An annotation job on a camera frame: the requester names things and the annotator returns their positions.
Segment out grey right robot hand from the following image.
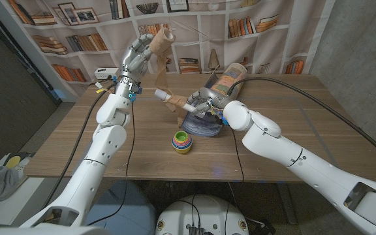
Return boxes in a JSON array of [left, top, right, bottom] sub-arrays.
[[187, 87, 233, 115]]

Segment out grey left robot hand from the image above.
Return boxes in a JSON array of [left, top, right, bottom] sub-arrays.
[[114, 33, 155, 99]]

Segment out white plastic cylinder pipe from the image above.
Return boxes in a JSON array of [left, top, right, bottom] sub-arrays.
[[154, 88, 197, 114]]

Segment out rolled colourful map poster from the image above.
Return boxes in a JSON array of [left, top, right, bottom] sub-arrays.
[[180, 62, 248, 137]]

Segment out white power strip box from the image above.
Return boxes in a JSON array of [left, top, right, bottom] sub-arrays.
[[94, 67, 121, 80]]

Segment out colourful stacking cups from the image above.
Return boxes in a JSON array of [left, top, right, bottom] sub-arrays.
[[171, 131, 193, 155]]

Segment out printed bookshelf backdrop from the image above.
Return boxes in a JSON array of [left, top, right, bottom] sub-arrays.
[[0, 0, 336, 102]]

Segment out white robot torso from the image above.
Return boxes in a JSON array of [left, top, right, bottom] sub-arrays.
[[155, 195, 249, 235]]

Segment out dark perforated panel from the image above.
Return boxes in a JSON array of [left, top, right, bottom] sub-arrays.
[[0, 6, 61, 164]]

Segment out grey table leg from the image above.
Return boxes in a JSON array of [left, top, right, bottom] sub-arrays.
[[277, 182, 298, 225]]

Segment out yellow and black pad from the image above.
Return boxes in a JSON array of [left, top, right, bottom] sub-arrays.
[[3, 152, 34, 170]]

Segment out white floor platform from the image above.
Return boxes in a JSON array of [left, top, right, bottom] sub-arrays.
[[0, 153, 45, 226]]

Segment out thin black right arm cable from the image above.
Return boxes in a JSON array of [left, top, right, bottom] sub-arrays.
[[223, 127, 245, 235]]

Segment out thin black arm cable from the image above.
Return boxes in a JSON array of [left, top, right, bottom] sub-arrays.
[[86, 101, 136, 227], [223, 127, 245, 235]]

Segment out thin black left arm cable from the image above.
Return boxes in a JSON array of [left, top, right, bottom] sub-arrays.
[[86, 101, 136, 227]]

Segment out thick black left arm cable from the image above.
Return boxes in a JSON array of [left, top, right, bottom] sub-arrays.
[[40, 81, 119, 210]]

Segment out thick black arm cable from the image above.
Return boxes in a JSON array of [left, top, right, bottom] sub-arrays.
[[227, 76, 376, 166], [40, 81, 119, 210]]

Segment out black cable on torso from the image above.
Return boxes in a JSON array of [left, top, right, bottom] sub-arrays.
[[174, 195, 202, 228]]

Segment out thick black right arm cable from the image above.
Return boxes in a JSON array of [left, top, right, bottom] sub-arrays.
[[227, 76, 376, 166]]

